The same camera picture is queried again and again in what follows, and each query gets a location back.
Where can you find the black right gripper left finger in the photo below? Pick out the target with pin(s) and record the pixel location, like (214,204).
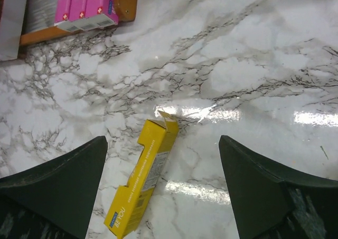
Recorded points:
(54,199)

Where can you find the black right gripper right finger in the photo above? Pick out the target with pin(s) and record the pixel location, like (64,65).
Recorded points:
(271,200)

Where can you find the yellow toothpaste box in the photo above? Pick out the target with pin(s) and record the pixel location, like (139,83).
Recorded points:
(130,201)

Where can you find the large pink toothpaste box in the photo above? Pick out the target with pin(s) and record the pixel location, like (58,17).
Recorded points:
(62,15)

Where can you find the orange wooden three-tier shelf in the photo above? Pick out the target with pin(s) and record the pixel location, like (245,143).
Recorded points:
(51,19)

